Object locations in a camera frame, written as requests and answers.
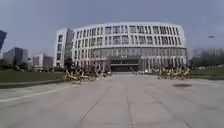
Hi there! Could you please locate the large white curved building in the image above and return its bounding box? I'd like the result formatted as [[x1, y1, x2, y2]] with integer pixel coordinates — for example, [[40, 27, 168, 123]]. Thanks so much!
[[53, 21, 189, 73]]

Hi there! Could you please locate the row of yellow bicycles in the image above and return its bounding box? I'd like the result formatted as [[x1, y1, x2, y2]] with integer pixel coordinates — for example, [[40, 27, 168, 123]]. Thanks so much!
[[156, 66, 194, 81], [63, 67, 113, 84]]

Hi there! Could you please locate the dark green tree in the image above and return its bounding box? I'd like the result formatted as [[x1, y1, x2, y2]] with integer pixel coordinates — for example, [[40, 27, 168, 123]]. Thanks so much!
[[63, 57, 75, 70]]

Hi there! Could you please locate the grey concrete slab plaza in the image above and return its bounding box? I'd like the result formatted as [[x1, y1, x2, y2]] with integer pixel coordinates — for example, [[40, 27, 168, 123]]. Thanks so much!
[[0, 73, 224, 128]]

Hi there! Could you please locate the pale building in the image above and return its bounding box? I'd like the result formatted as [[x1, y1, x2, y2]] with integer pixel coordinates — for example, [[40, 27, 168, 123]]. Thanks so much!
[[31, 53, 54, 70]]

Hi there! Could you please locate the dark round manhole cover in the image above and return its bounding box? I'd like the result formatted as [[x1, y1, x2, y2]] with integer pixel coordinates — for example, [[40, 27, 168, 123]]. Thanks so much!
[[171, 83, 194, 89]]

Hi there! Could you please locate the pale painted line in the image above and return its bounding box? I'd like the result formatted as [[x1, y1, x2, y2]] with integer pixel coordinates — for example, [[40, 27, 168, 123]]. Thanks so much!
[[0, 83, 81, 103]]

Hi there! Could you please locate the green grass lawn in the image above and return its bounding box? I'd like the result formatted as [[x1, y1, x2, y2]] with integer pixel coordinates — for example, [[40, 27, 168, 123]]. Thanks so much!
[[0, 69, 68, 84], [189, 66, 224, 80]]

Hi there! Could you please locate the dark kerb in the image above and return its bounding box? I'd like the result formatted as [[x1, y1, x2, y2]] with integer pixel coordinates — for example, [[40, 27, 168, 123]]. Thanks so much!
[[0, 78, 66, 90]]

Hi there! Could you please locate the row of bare trees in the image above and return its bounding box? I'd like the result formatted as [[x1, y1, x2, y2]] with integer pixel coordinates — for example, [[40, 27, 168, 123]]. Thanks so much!
[[189, 46, 224, 69]]

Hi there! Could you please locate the grey building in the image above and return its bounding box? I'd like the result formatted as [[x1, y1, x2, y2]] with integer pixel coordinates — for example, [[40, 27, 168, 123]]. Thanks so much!
[[2, 46, 30, 68]]

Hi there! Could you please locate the blue glass building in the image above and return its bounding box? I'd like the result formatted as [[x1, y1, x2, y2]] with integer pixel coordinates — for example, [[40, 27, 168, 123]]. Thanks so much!
[[0, 29, 8, 53]]

